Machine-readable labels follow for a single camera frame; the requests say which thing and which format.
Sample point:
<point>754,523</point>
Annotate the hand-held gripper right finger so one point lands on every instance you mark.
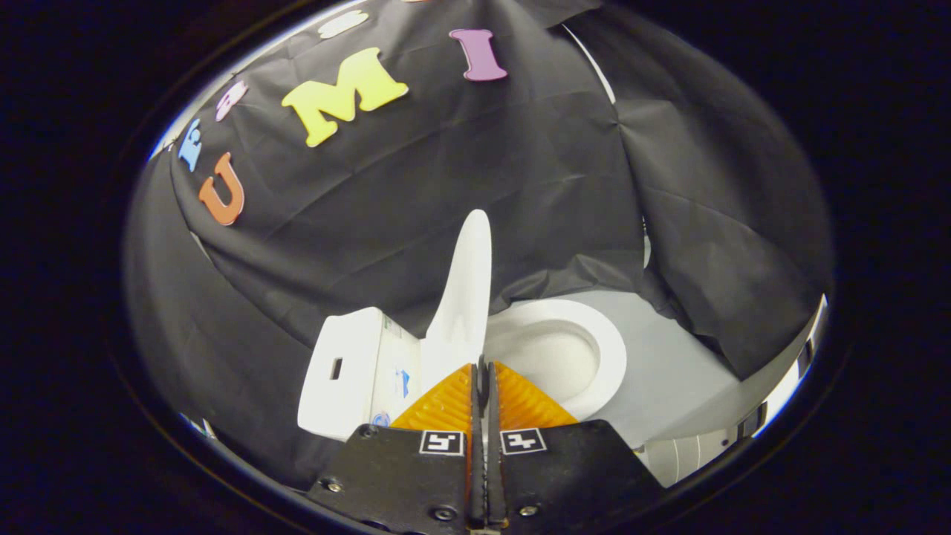
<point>572,468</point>

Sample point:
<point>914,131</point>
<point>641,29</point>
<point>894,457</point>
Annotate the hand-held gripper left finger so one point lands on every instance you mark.
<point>401,475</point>

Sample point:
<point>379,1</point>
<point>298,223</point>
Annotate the white toilet lid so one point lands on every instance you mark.
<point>468,297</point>

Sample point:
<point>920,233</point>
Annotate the white toilet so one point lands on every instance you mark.
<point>349,371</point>

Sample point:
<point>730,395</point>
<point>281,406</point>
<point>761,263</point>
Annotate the black backdrop cloth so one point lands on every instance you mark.
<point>520,186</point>

